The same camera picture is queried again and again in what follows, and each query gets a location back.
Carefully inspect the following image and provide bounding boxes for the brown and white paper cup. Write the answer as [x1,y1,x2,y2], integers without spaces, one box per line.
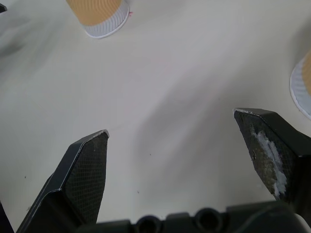
[65,0,131,40]
[289,50,311,121]

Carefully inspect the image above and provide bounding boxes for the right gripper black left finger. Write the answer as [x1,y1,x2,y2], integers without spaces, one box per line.
[16,129,110,233]

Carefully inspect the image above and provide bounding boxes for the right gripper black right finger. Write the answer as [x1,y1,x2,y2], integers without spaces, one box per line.
[233,108,311,207]

